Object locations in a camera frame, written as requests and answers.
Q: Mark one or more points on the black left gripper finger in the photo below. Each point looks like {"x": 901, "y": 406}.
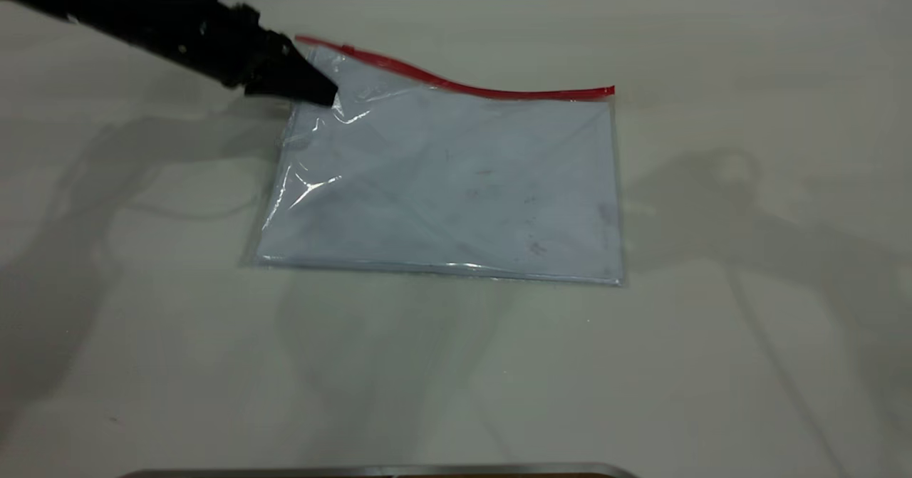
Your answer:
{"x": 292, "y": 92}
{"x": 303, "y": 65}

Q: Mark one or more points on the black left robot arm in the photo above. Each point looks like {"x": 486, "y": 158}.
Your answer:
{"x": 107, "y": 8}

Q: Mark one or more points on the silver metal frame edge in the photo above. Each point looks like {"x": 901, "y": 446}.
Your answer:
{"x": 385, "y": 471}

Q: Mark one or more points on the clear plastic bag red zipper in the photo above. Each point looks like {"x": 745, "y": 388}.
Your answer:
{"x": 456, "y": 186}

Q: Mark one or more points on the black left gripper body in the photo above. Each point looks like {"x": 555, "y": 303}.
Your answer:
{"x": 231, "y": 47}

